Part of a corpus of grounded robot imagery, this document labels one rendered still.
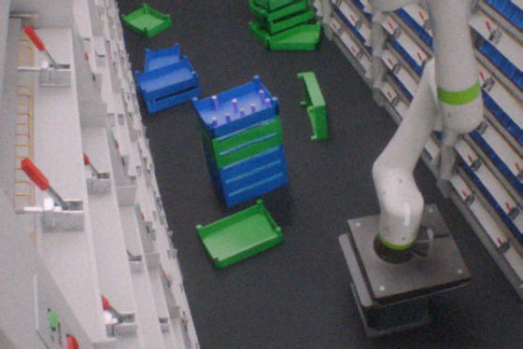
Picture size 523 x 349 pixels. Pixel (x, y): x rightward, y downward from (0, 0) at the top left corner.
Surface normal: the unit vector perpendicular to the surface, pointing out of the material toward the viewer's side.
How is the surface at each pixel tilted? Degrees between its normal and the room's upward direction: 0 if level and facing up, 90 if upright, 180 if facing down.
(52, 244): 20
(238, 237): 0
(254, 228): 0
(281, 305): 0
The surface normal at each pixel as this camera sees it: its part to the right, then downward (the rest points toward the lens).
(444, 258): -0.04, -0.70
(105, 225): 0.22, -0.77
